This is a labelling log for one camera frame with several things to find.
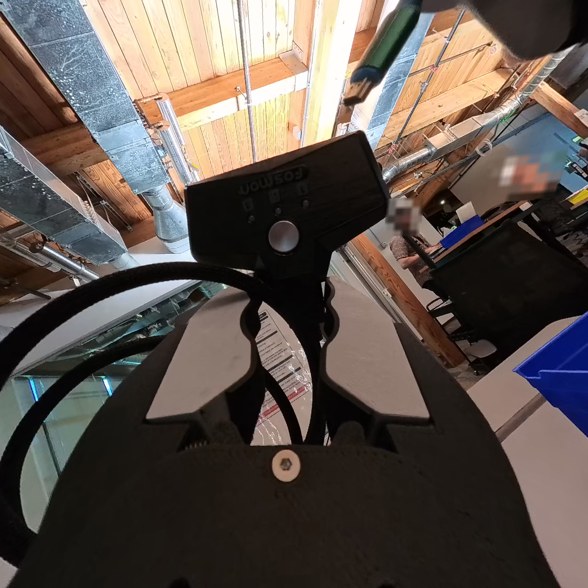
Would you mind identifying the flexible silver duct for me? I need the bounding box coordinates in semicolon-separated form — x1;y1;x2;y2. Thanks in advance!
380;46;572;184

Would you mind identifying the printed paper sign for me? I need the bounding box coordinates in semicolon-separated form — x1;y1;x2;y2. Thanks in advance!
257;311;314;421

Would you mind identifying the black braided cable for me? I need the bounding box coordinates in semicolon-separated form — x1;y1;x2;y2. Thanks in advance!
0;262;304;568

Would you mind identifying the black cabinet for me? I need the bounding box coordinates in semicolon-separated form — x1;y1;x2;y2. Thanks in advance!
429;201;588;364

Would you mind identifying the large galvanised rectangular duct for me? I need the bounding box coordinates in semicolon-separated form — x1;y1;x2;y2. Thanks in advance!
0;0;172;194

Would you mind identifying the green hdmi plug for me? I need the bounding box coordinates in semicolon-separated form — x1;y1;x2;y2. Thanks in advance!
342;0;424;109

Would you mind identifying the black hdmi switch box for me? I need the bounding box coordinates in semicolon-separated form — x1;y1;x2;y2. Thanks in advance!
185;131;391;283

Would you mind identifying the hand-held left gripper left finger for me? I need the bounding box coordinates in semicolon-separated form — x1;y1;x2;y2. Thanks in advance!
146;287;268;443

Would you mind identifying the large blue plastic bin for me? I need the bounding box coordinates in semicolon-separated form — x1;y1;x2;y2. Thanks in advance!
514;311;588;437

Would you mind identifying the fluorescent light fixture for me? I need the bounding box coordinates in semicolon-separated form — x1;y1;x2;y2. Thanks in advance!
153;93;201;185

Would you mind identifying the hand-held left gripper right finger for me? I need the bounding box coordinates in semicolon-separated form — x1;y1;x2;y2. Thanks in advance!
318;277;431;426

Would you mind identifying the round metal duct elbow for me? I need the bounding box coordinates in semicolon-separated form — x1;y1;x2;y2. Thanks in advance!
141;185;192;254

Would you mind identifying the thin metal ceiling pipe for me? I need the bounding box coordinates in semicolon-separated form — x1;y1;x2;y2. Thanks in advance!
236;0;259;162

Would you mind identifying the metal folding chair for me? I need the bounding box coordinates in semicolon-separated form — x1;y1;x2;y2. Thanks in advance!
427;296;500;375

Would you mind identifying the small blue plastic bin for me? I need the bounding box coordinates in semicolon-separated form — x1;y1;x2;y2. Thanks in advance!
440;215;486;249

